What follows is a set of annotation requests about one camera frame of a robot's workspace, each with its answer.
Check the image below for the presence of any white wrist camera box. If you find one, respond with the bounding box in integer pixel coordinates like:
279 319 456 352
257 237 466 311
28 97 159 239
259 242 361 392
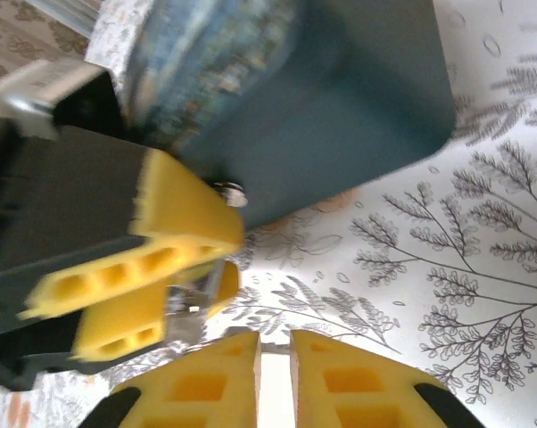
0 60 98 137

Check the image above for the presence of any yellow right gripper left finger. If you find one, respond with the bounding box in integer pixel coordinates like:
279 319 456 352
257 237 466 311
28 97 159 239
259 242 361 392
83 330 260 428

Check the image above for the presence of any aluminium frame bar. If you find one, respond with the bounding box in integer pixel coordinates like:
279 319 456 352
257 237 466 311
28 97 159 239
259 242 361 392
32 0 103 33

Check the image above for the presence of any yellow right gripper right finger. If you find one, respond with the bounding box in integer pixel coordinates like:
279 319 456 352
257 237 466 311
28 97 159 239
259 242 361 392
289 329 484 428

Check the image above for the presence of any silver padlock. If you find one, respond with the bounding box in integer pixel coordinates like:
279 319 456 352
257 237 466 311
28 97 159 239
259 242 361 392
164 260 221 345

